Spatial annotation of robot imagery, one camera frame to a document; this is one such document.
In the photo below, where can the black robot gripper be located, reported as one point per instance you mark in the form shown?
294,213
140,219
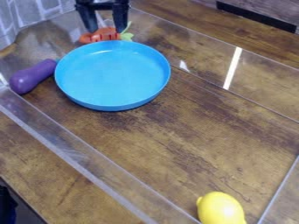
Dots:
86,7

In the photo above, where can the orange toy carrot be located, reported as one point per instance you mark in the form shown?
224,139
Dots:
106,34

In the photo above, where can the blue round plastic tray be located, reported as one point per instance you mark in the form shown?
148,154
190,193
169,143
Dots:
113,75

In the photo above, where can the purple toy eggplant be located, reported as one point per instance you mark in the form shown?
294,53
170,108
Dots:
26,79

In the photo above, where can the black baseboard strip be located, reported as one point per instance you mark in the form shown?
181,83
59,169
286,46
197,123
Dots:
282,25

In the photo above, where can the clear acrylic barrier panel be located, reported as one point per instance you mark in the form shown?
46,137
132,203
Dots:
200,139

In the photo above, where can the yellow toy lemon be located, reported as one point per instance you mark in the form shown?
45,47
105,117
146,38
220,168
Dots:
218,208

